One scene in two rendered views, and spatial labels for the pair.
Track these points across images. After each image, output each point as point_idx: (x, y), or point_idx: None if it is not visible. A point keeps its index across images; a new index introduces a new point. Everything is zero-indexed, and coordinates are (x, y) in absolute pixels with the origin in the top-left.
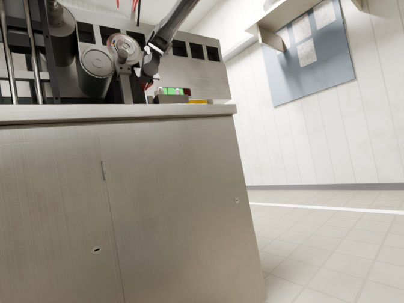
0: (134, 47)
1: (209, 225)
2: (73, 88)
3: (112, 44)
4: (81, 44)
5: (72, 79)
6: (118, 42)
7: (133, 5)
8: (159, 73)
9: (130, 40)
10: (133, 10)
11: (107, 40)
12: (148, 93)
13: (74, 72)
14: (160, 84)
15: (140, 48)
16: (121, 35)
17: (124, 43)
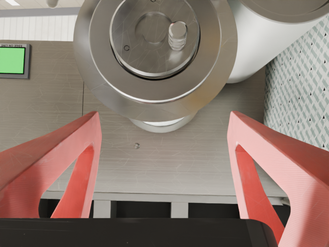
0: (104, 44)
1: None
2: (264, 70)
3: (218, 45)
4: (226, 197)
5: (263, 92)
6: (188, 47)
7: (88, 143)
8: (9, 125)
9: (122, 77)
10: (94, 113)
11: (229, 70)
12: (63, 56)
13: (256, 112)
14: (16, 86)
15: (74, 51)
16: (161, 101)
17: (159, 49)
